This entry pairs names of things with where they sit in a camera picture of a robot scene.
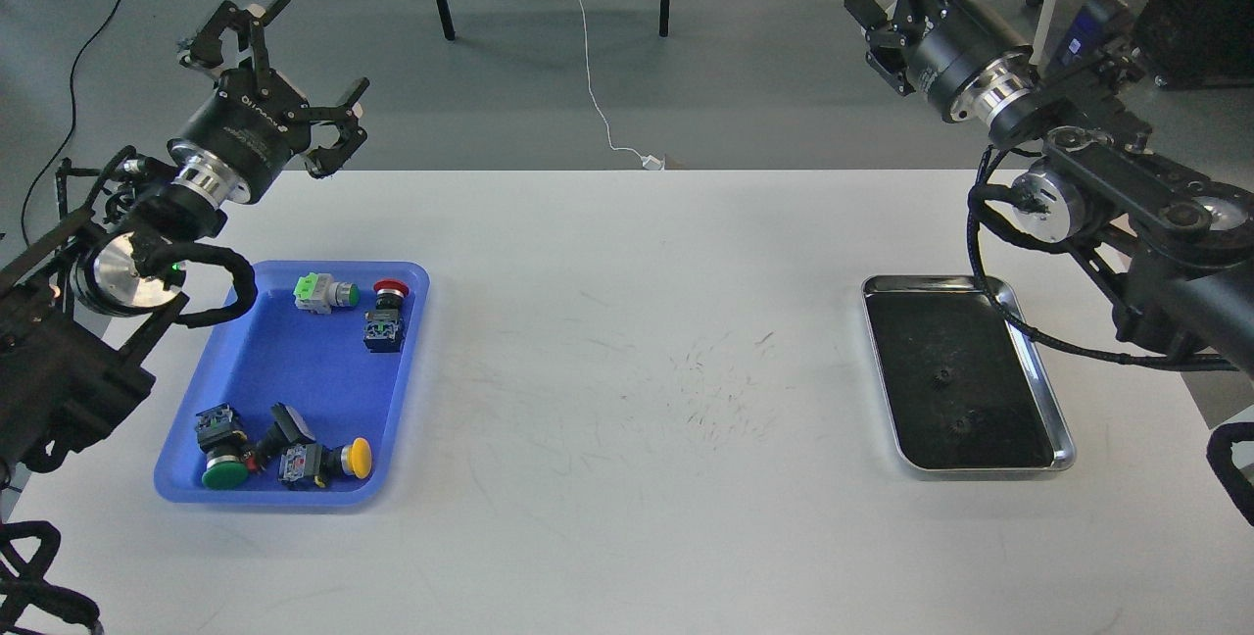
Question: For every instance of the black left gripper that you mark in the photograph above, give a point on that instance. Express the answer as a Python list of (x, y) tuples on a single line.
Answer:
[(249, 132)]

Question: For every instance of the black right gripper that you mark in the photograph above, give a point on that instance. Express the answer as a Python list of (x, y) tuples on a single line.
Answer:
[(966, 61)]

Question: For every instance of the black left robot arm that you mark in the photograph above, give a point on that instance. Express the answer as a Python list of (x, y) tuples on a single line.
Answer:
[(84, 305)]

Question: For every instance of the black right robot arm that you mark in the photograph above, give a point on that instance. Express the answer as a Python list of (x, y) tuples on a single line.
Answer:
[(1068, 171)]

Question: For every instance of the blue plastic tray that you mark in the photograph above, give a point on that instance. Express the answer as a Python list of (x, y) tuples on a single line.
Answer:
[(317, 364)]

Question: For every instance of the silver metal tray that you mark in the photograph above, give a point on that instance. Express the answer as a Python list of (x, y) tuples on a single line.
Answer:
[(919, 323)]

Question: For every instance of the black cabinet on casters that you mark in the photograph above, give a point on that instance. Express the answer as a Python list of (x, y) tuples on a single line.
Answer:
[(1197, 44)]

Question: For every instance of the green push button switch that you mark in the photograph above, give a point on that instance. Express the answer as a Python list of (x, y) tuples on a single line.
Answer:
[(320, 293)]

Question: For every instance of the red push button switch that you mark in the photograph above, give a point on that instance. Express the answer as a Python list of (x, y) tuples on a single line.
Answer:
[(384, 325)]

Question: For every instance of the black selector switch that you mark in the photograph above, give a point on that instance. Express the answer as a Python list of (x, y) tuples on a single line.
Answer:
[(287, 429)]

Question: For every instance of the green mushroom button switch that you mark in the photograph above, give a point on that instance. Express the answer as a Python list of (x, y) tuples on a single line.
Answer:
[(222, 438)]

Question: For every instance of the yellow push button switch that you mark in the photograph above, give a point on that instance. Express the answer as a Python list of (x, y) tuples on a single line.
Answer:
[(314, 466)]

